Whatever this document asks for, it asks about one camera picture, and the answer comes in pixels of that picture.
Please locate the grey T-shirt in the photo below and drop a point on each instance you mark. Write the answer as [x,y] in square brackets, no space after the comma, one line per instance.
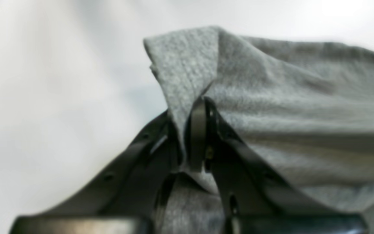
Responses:
[307,108]

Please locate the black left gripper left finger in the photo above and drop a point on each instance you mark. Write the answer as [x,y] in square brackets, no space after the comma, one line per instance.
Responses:
[121,199]

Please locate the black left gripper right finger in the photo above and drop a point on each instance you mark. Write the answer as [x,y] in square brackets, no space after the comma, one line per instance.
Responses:
[255,198]

